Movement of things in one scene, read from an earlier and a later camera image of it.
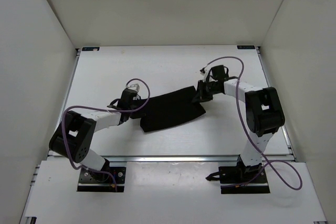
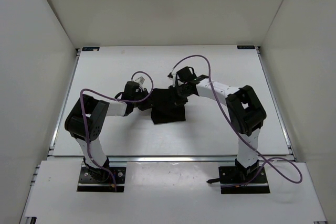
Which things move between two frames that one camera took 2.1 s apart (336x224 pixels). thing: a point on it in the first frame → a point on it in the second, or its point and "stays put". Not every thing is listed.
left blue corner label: (97, 49) stays put
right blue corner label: (246, 47) stays put
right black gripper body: (210, 91) → (180, 93)
